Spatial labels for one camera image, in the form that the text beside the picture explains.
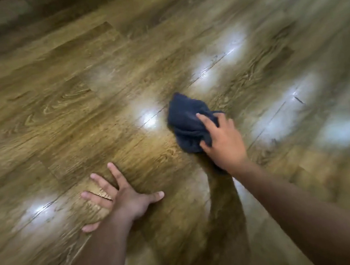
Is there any person's right hand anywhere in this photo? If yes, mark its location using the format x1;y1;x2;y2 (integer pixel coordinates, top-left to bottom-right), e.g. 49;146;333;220
194;106;253;180

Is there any person's left hand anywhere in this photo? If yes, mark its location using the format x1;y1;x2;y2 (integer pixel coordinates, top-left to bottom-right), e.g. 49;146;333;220
72;155;170;235

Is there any dark blue cloth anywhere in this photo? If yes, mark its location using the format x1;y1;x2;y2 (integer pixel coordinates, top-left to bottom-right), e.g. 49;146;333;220
162;85;231;157

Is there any person's right forearm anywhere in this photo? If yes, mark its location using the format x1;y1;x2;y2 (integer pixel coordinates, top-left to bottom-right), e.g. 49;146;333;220
230;144;350;265

